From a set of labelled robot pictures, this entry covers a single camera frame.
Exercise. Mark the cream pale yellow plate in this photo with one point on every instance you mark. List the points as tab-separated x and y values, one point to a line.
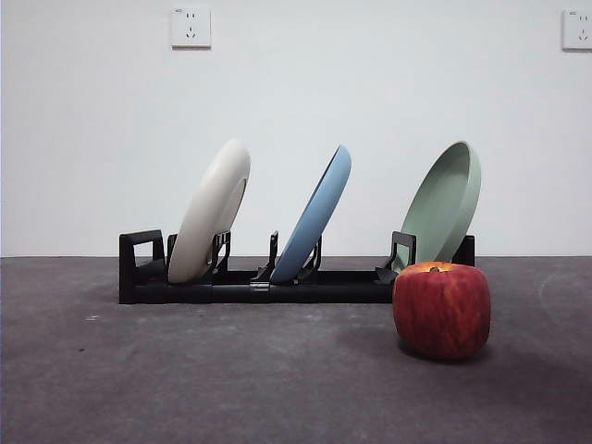
208	217

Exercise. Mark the red apple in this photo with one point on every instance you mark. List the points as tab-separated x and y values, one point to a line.
441	312

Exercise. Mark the light blue plate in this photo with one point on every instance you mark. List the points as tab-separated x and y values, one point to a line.
314	222

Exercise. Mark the black plastic plate rack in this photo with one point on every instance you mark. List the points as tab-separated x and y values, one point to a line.
324	292

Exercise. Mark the pale green plate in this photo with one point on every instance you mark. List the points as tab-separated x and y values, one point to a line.
439	208

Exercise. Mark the white wall socket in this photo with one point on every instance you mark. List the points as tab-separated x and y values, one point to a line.
191	28
578	30

